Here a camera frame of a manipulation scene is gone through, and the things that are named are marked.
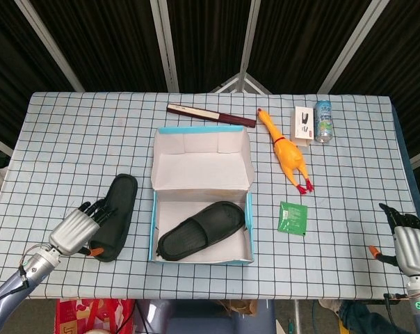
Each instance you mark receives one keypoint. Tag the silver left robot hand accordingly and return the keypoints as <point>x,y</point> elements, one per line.
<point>74,231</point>

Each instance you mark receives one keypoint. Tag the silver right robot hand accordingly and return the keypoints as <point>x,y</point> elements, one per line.
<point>415,248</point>

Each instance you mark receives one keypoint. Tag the black slipper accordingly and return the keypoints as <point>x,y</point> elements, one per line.
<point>203,226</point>
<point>121,198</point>

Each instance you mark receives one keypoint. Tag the light blue shoe box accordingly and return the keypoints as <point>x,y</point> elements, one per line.
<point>199,163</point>

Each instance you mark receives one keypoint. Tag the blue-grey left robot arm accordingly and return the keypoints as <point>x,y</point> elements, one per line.
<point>25,275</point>

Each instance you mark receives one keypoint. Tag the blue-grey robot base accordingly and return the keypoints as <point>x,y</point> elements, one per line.
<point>203,320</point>

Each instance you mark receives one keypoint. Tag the red patterned bag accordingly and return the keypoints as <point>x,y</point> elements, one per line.
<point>78,313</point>

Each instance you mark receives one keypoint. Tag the table with checkered tablecloth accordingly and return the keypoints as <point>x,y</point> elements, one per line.
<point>74,139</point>

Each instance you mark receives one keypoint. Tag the blue jeans leg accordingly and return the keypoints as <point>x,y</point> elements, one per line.
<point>363,316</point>

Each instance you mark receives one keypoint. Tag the grey sneaker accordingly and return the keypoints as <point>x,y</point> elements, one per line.
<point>330,304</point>

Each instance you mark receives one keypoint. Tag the green sachet packet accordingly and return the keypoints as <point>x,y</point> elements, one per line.
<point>292,217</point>

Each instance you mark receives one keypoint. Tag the grey metal table leg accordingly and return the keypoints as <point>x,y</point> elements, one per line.
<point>297,316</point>

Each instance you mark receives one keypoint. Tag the plastic water bottle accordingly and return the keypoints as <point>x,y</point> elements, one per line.
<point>324,121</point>

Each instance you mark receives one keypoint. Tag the yellow rubber chicken toy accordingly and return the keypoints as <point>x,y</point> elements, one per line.
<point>288,153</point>

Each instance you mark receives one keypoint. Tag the small white carton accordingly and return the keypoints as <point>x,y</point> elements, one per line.
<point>303,125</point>

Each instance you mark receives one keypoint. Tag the dark red folded fan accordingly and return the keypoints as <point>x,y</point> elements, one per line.
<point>210,115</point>

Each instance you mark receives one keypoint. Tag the brown paper bag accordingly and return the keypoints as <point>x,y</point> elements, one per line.
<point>238,306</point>

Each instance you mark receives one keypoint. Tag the black pleated curtain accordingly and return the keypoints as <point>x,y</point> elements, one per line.
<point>109,35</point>

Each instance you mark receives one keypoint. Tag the white metal frame brace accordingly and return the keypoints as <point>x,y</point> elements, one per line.
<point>241,81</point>

